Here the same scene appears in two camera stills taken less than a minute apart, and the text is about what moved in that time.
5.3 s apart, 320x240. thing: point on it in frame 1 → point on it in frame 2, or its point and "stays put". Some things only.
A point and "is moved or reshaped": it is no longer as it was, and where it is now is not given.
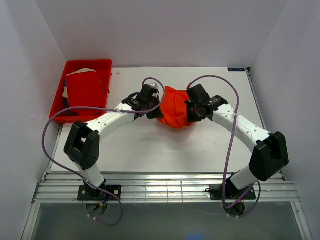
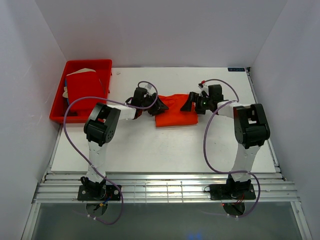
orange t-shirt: x=174 y=108 is moved or reshaped
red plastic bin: x=104 y=69 stays put
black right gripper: x=190 y=118 → x=193 y=97
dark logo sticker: x=236 y=69 stays put
